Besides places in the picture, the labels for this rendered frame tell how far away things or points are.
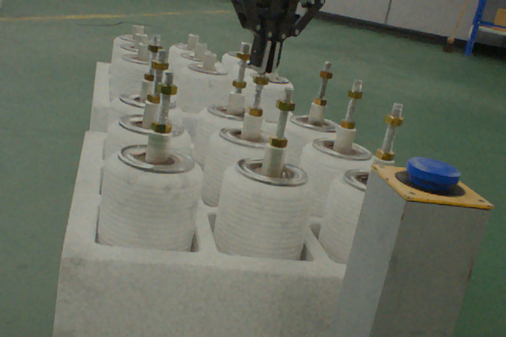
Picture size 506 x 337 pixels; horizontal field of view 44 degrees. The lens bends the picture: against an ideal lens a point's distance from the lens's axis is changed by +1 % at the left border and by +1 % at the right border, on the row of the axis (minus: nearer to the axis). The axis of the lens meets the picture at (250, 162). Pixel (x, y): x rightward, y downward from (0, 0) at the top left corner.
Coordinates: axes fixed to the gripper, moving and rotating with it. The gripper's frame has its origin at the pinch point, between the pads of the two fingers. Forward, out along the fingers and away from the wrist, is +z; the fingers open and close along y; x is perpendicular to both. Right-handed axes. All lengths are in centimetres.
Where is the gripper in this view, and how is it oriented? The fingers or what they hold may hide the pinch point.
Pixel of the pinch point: (265, 55)
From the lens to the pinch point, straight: 73.8
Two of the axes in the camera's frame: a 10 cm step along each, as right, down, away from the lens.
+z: -1.8, 9.4, 3.0
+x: -5.6, -3.5, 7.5
